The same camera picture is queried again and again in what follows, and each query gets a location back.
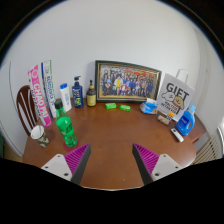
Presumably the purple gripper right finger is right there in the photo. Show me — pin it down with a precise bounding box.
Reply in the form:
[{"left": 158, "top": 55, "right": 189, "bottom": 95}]
[{"left": 132, "top": 143, "right": 182, "bottom": 185}]

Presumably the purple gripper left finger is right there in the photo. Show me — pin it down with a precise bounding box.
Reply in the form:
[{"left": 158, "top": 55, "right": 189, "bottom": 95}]
[{"left": 42, "top": 144, "right": 91, "bottom": 185}]

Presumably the green plastic bottle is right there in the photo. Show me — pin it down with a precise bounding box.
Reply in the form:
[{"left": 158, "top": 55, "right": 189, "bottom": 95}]
[{"left": 55, "top": 100, "right": 77, "bottom": 147}]

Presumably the red round coaster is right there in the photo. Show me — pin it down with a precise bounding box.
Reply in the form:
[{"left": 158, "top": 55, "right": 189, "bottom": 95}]
[{"left": 63, "top": 143, "right": 68, "bottom": 151}]

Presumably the camouflage paper cup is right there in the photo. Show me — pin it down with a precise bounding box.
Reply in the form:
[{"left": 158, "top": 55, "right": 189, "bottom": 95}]
[{"left": 31, "top": 125, "right": 49, "bottom": 147}]

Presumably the small snack package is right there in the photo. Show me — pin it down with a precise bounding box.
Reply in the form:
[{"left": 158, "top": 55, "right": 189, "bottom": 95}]
[{"left": 158, "top": 113, "right": 174, "bottom": 125}]

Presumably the blue detergent bottle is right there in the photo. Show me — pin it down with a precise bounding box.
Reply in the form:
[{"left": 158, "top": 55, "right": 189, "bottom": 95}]
[{"left": 176, "top": 105, "right": 196, "bottom": 136}]

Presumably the blue white plastic pouch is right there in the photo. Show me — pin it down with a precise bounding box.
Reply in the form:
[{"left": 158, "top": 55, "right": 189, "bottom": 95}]
[{"left": 140, "top": 102, "right": 157, "bottom": 115}]

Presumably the white radiator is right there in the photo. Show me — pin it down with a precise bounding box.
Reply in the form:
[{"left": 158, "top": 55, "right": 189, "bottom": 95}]
[{"left": 194, "top": 136, "right": 221, "bottom": 164}]

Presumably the right green small pack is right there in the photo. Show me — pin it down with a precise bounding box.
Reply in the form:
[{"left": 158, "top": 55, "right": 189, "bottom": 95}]
[{"left": 119, "top": 105, "right": 131, "bottom": 111}]

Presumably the green small pack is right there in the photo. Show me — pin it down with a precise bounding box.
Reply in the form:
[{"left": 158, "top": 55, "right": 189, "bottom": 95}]
[
  {"left": 119, "top": 105, "right": 131, "bottom": 111},
  {"left": 105, "top": 103, "right": 117, "bottom": 109}
]

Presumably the left green small pack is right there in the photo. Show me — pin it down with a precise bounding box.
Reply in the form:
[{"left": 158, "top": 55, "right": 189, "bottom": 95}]
[{"left": 105, "top": 103, "right": 117, "bottom": 109}]

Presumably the amber pump bottle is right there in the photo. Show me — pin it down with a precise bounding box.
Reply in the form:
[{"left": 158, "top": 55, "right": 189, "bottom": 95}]
[{"left": 87, "top": 81, "right": 96, "bottom": 107}]

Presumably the white gift paper bag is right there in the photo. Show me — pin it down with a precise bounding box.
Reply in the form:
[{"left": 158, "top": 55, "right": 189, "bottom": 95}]
[{"left": 157, "top": 69, "right": 195, "bottom": 121}]

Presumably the white lotion bottle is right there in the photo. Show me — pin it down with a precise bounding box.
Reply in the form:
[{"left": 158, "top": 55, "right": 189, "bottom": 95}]
[{"left": 60, "top": 83, "right": 72, "bottom": 111}]

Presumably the dark blue pump bottle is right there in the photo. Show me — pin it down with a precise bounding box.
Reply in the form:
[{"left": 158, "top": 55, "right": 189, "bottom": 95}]
[{"left": 72, "top": 76, "right": 83, "bottom": 108}]

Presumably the wooden dining chair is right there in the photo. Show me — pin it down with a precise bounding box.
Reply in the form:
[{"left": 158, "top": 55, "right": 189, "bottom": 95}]
[{"left": 16, "top": 85, "right": 38, "bottom": 135}]

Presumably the pink tall box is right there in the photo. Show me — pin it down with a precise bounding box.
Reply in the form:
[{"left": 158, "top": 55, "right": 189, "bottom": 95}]
[{"left": 28, "top": 66, "right": 51, "bottom": 127}]

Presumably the framed group photo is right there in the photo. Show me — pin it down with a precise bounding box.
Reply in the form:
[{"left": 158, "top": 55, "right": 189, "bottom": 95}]
[{"left": 95, "top": 60, "right": 161, "bottom": 102}]

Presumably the white blue tall box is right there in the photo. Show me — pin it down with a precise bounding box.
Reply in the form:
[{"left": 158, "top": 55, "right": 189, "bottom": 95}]
[{"left": 41, "top": 60, "right": 56, "bottom": 118}]

